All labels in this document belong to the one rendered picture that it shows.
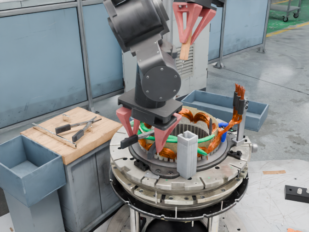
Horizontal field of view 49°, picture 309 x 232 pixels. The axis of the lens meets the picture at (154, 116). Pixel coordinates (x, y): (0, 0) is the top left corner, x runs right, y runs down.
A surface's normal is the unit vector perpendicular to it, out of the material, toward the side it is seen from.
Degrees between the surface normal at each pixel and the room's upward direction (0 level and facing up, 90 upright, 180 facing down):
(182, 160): 90
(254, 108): 90
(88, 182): 90
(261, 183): 0
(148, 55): 25
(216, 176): 0
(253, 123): 90
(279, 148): 0
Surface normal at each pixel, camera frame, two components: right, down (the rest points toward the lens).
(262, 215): -0.01, -0.89
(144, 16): 0.03, 0.38
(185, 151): -0.76, 0.31
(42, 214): 0.78, 0.28
